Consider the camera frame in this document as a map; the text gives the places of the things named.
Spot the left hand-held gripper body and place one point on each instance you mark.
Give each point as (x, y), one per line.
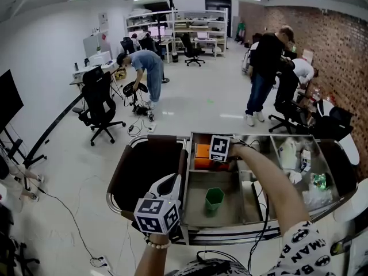
(152, 217)

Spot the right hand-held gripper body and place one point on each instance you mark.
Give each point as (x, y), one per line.
(220, 148)

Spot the orange box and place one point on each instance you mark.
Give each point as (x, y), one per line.
(202, 157)

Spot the stainless steel compartment cart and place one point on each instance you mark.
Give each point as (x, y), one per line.
(195, 211)

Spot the green plastic cup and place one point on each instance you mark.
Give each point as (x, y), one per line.
(214, 201)

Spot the white plastic bag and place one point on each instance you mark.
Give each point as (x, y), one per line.
(287, 154)

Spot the white plastic packet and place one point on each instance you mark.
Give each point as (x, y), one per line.
(295, 177)

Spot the green clear plastic wrapper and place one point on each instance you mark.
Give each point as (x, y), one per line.
(320, 181)

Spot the clear plastic bag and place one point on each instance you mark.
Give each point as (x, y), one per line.
(316, 198)

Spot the person's left forearm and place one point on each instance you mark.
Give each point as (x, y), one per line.
(151, 260)

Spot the person's right forearm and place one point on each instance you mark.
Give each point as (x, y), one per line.
(267, 188)

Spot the dark brown laundry bag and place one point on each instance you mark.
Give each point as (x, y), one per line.
(149, 165)

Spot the white power strip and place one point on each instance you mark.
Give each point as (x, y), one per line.
(105, 262)
(151, 127)

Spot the black office chair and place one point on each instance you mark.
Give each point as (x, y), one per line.
(336, 122)
(287, 96)
(126, 45)
(188, 46)
(96, 96)

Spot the black floor backpack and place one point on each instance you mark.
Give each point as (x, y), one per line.
(133, 88)

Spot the green hanging garment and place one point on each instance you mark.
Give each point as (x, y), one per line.
(241, 30)

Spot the yellow crate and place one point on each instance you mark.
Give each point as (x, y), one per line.
(120, 74)

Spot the white shelving unit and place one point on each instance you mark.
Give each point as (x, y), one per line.
(195, 24)

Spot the person's printed white shirt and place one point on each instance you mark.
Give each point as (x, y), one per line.
(304, 249)

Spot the white desk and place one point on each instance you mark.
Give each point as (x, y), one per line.
(79, 73)

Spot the white printer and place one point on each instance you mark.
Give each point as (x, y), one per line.
(100, 58)

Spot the black monitor stand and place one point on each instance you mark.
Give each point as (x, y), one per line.
(17, 145)

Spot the black holder with yellow ball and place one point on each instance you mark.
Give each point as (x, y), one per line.
(337, 247)

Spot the white partition panel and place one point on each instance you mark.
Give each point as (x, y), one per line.
(90, 46)

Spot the white side table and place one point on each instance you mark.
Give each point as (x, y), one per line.
(360, 254)

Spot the black TV monitor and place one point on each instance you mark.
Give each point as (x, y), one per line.
(8, 102)

